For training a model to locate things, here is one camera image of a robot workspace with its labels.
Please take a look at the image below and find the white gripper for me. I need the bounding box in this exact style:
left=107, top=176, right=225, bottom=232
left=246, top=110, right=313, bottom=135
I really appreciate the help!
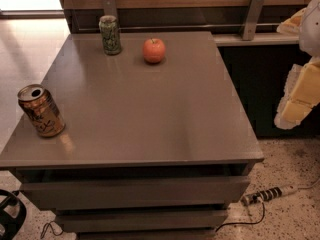
left=274, top=0, right=320, bottom=130

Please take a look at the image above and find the red apple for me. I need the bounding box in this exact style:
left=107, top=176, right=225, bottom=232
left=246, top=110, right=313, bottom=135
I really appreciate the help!
left=143, top=38, right=166, bottom=64

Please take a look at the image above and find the green soda can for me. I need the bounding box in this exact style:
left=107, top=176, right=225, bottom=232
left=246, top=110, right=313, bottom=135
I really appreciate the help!
left=99, top=15, right=122, bottom=55

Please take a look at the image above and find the orange soda can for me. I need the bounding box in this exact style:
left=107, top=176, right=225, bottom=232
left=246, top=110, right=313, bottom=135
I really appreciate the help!
left=17, top=84, right=65, bottom=137

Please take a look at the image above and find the grey counter shelf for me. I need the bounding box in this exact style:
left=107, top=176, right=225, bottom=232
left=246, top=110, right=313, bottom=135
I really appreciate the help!
left=213, top=33, right=299, bottom=47

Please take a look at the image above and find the white power strip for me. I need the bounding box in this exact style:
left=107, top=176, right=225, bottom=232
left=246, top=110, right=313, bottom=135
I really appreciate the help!
left=241, top=185, right=298, bottom=206

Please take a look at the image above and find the grey drawer cabinet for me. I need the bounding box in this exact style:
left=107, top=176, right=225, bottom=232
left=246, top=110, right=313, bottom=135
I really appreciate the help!
left=1, top=32, right=263, bottom=240

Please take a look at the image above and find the black chair base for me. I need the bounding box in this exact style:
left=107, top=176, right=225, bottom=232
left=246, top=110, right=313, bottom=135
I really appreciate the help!
left=0, top=190, right=27, bottom=240

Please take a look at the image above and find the right metal bracket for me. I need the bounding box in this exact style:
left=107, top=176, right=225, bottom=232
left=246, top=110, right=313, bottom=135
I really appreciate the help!
left=241, top=0, right=265, bottom=41

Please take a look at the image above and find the metal bracket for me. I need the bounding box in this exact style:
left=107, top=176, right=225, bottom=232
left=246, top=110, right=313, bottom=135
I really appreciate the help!
left=102, top=0, right=118, bottom=18
left=241, top=0, right=265, bottom=41

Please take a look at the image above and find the black power cable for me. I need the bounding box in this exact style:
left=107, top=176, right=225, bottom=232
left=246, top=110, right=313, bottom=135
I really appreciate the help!
left=215, top=201, right=266, bottom=233

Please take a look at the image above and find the left metal bracket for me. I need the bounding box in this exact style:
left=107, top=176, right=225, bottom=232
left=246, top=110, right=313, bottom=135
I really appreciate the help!
left=102, top=0, right=118, bottom=18

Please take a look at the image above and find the thin black floor cable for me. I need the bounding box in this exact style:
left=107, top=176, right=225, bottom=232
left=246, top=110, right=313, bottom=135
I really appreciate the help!
left=39, top=220, right=64, bottom=240

